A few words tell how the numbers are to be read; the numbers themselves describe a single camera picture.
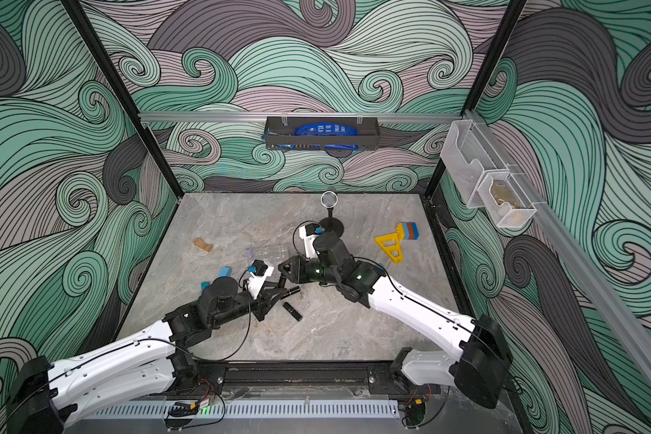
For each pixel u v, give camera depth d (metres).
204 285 0.91
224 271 0.95
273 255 1.21
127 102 0.90
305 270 0.63
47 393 0.40
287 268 0.70
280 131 0.93
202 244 1.03
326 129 0.92
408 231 1.04
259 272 0.62
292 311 0.85
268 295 0.65
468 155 0.94
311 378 0.75
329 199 0.80
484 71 0.83
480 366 0.38
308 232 0.66
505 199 0.67
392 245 1.04
